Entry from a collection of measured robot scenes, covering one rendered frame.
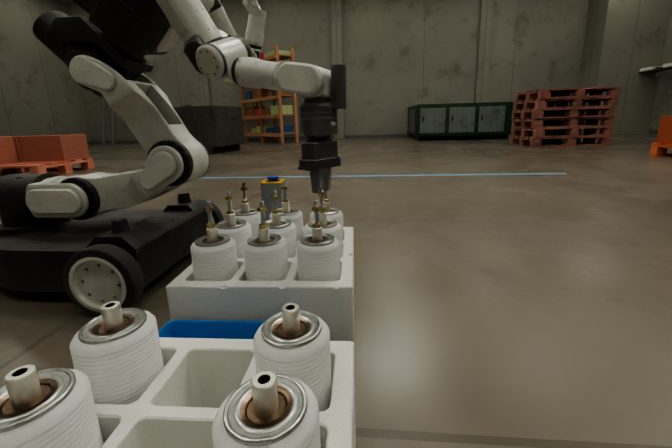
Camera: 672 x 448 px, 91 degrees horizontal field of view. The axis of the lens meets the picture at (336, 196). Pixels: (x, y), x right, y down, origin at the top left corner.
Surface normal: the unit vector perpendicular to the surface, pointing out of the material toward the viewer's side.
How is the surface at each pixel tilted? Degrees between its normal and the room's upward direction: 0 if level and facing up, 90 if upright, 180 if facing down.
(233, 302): 90
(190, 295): 90
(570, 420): 0
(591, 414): 0
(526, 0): 90
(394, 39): 90
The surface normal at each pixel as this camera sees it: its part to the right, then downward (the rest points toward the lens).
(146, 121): -0.09, 0.22
